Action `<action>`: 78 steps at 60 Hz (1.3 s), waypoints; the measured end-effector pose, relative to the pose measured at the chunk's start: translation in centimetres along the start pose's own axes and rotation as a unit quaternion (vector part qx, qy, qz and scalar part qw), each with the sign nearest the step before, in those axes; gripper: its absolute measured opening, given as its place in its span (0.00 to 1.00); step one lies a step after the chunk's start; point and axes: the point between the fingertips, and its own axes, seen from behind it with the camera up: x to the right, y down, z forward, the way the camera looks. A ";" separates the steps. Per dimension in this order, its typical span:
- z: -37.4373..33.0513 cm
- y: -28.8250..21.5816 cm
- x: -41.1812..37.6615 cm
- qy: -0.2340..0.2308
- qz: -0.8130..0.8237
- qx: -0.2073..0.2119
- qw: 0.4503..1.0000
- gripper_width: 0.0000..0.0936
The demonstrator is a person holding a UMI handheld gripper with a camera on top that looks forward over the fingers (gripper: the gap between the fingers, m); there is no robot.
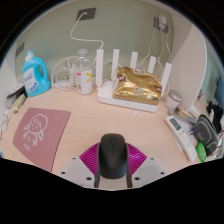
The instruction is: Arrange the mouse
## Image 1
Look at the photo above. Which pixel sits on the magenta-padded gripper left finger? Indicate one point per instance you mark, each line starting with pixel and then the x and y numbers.
pixel 75 168

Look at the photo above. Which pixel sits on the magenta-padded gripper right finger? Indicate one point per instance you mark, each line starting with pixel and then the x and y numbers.
pixel 146 168

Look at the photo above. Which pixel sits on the black computer mouse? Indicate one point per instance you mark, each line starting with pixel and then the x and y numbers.
pixel 113 156

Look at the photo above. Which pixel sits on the pink cartoon-print mouse pad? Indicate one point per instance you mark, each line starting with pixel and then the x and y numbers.
pixel 50 140

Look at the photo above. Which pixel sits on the white remote control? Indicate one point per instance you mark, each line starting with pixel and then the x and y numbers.
pixel 181 136

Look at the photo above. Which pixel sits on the small green packet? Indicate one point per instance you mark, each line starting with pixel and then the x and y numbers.
pixel 201 152

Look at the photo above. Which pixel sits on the grey pouch with green trim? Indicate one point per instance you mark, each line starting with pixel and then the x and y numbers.
pixel 204 133

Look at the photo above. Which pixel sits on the white router with antennas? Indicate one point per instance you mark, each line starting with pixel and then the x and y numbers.
pixel 126 103

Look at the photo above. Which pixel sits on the small white pink jar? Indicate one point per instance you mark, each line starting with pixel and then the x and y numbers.
pixel 173 100

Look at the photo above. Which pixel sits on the gold foil snack bag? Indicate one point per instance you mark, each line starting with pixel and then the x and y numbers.
pixel 136 86

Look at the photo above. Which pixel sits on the yellow carton box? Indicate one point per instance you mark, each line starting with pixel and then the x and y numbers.
pixel 18 104

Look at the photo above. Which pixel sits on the clear plastic bottle white label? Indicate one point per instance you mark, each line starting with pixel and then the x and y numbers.
pixel 84 81

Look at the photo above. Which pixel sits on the black bag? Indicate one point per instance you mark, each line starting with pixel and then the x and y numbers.
pixel 215 113

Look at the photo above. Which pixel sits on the stack of books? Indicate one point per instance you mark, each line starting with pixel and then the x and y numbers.
pixel 15 93

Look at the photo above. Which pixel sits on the blue detergent bottle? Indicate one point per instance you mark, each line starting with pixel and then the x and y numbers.
pixel 31 80

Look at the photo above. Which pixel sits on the grey blank wall plate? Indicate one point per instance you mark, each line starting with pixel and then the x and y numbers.
pixel 20 49

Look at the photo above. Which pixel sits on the white wall charger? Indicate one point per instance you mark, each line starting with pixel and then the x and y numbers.
pixel 161 22

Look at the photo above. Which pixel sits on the grey wall outlet with plug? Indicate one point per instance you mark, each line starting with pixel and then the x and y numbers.
pixel 87 14

